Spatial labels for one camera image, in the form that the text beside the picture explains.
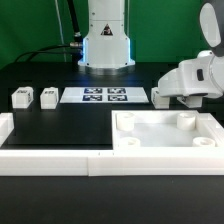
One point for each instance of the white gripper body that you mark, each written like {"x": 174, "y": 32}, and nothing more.
{"x": 202, "y": 76}

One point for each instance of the white square table top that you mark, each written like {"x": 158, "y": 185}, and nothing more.
{"x": 137, "y": 129}

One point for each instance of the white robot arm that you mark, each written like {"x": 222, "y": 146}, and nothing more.
{"x": 107, "y": 47}

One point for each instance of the white marker sheet with tags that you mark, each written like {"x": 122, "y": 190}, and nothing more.
{"x": 104, "y": 95}

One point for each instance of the white U-shaped fence wall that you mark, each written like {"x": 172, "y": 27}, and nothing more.
{"x": 199, "y": 159}

